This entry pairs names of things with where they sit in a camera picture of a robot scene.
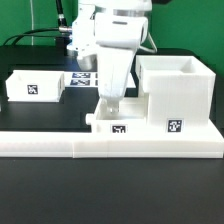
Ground marker sheet on table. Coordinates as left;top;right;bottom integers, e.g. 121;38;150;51
63;71;138;90

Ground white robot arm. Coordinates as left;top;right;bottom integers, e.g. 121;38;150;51
68;0;152;113

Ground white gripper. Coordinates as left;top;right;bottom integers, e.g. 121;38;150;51
97;47;134;113

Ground white drawer cabinet box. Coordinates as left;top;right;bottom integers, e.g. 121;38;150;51
135;56;216;132

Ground black cables at base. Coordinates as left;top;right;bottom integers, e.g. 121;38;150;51
2;0;74;47

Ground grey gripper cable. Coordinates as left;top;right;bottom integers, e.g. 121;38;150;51
139;33;158;54

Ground white L-shaped fence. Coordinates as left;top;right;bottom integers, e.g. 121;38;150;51
0;119;224;158

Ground white drawer with knob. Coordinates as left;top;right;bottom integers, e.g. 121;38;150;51
86;97;147;133

